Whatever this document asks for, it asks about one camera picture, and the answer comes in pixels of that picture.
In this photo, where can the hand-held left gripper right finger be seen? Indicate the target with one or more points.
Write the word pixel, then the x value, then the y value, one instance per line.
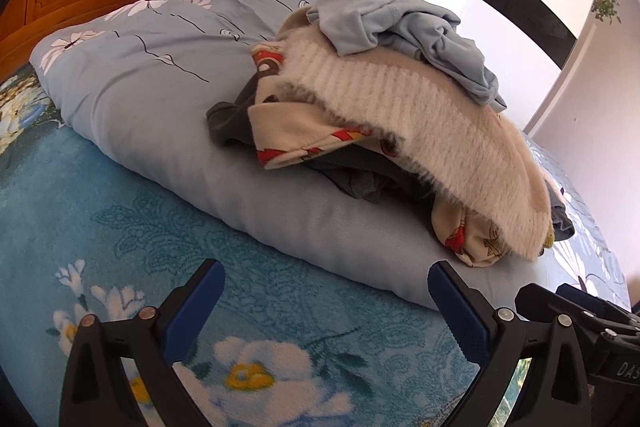
pixel 455 307

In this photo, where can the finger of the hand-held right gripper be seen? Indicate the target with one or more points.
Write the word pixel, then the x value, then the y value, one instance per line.
pixel 590 302
pixel 535 302

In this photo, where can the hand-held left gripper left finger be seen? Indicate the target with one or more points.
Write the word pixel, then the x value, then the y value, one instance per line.
pixel 200 302

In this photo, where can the light blue sweatshirt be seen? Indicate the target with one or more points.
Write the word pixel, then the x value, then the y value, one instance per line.
pixel 370 12

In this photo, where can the yellow-green garment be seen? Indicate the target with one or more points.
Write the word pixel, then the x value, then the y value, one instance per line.
pixel 547 238

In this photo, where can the teal floral blanket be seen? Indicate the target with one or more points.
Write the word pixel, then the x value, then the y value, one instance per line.
pixel 100 217

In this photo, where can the dark grey garment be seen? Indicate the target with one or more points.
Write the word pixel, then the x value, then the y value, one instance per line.
pixel 230 117

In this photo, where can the cream cartoon-print garment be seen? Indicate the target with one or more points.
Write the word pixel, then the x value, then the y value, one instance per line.
pixel 280 132

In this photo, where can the white fuzzy sweater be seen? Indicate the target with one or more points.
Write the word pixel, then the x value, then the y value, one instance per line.
pixel 400 107

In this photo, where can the white and black wardrobe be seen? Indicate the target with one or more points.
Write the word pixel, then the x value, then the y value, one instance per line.
pixel 500 7

